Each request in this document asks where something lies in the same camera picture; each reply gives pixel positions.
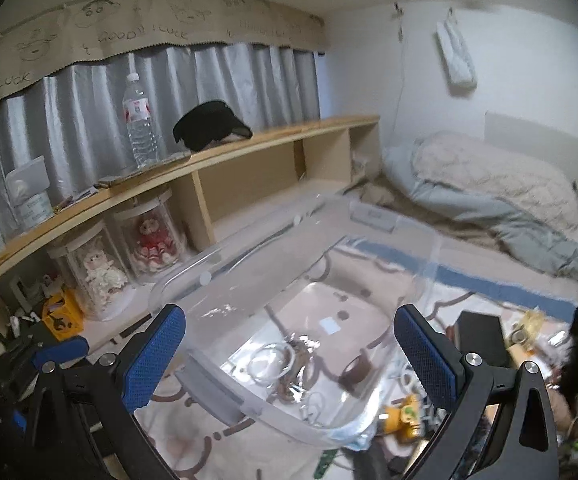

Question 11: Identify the brown bandage roll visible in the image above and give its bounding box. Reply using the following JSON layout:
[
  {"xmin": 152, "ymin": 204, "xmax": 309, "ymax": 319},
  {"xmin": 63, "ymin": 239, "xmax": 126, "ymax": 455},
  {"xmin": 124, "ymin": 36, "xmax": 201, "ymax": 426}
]
[{"xmin": 339, "ymin": 352, "xmax": 372, "ymax": 388}]

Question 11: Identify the black box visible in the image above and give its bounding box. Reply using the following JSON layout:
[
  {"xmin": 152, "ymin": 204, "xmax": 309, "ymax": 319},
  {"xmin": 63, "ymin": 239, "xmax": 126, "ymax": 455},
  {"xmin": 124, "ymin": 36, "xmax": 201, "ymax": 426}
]
[{"xmin": 454, "ymin": 311, "xmax": 510, "ymax": 367}]

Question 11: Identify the yellow toy block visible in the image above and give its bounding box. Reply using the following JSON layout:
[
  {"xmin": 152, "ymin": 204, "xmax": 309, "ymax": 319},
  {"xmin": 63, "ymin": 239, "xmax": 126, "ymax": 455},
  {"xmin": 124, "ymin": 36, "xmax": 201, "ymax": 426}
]
[{"xmin": 377, "ymin": 393, "xmax": 422, "ymax": 443}]

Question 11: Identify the wooden bedside shelf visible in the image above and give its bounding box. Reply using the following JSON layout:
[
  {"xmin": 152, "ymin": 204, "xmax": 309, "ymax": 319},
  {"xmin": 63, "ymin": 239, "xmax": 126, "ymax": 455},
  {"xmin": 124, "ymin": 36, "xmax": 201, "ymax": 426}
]
[{"xmin": 0, "ymin": 114, "xmax": 381, "ymax": 361}]

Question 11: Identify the white dress doll jar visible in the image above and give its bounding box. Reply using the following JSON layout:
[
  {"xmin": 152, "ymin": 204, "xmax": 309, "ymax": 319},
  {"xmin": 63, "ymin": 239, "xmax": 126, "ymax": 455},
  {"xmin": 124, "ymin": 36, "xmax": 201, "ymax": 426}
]
[{"xmin": 48, "ymin": 220, "xmax": 135, "ymax": 322}]

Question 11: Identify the red dress doll jar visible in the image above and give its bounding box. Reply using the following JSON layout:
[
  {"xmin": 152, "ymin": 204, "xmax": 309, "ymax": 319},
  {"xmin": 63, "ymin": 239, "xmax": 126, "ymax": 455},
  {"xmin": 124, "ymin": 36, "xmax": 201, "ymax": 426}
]
[{"xmin": 111, "ymin": 188, "xmax": 191, "ymax": 284}]

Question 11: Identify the green plastic clip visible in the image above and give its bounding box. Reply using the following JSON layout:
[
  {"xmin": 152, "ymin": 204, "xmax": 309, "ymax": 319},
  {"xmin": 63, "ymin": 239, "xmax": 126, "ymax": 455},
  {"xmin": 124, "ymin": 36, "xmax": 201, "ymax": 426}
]
[{"xmin": 313, "ymin": 448, "xmax": 338, "ymax": 480}]

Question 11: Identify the clear plastic storage bin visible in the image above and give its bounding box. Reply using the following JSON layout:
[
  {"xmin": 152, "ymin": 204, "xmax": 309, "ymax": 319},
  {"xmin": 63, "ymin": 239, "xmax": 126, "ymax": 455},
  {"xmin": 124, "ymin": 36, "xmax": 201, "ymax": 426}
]
[{"xmin": 150, "ymin": 195, "xmax": 441, "ymax": 448}]

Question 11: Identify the white plastic container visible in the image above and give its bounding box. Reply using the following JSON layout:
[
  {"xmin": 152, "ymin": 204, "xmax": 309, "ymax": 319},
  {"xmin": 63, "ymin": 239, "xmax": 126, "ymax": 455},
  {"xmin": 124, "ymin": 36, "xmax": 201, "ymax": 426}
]
[{"xmin": 4, "ymin": 156, "xmax": 54, "ymax": 232}]

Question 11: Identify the grey beige duvet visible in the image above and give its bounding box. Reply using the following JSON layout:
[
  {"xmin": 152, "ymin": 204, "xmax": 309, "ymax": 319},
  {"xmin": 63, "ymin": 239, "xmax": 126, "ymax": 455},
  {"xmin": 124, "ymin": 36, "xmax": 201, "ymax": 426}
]
[{"xmin": 359, "ymin": 131, "xmax": 578, "ymax": 282}]

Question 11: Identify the clear water bottle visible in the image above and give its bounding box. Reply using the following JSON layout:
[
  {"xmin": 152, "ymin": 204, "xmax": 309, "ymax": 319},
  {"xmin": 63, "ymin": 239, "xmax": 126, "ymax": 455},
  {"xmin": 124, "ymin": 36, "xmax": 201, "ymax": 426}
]
[{"xmin": 122, "ymin": 73, "xmax": 160, "ymax": 169}]

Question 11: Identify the grey curtain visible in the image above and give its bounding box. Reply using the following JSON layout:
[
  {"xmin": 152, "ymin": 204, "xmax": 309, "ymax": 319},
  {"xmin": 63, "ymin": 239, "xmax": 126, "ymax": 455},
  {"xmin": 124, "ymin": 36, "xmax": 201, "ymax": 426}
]
[{"xmin": 0, "ymin": 44, "xmax": 319, "ymax": 235}]

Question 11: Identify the black visor cap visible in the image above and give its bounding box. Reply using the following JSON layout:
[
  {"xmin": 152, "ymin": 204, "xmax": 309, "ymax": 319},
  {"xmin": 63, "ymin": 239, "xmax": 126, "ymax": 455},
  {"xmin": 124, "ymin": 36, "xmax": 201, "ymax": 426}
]
[{"xmin": 173, "ymin": 100, "xmax": 253, "ymax": 153}]

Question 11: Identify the paper curtain valance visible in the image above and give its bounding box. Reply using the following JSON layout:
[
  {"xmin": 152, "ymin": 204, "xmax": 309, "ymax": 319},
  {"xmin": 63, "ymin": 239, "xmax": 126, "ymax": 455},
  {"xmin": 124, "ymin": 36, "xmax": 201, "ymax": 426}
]
[{"xmin": 0, "ymin": 0, "xmax": 327, "ymax": 101}]

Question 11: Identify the white tape ring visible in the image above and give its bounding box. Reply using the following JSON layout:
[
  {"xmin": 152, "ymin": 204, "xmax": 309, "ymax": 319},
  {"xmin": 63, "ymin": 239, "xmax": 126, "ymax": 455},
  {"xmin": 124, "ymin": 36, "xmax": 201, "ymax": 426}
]
[{"xmin": 246, "ymin": 341, "xmax": 298, "ymax": 387}]

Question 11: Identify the white wall pouch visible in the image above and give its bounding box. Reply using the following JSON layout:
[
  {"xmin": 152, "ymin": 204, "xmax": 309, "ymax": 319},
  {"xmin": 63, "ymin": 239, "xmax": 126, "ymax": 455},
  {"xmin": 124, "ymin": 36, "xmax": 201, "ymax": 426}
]
[{"xmin": 436, "ymin": 8, "xmax": 478, "ymax": 90}]

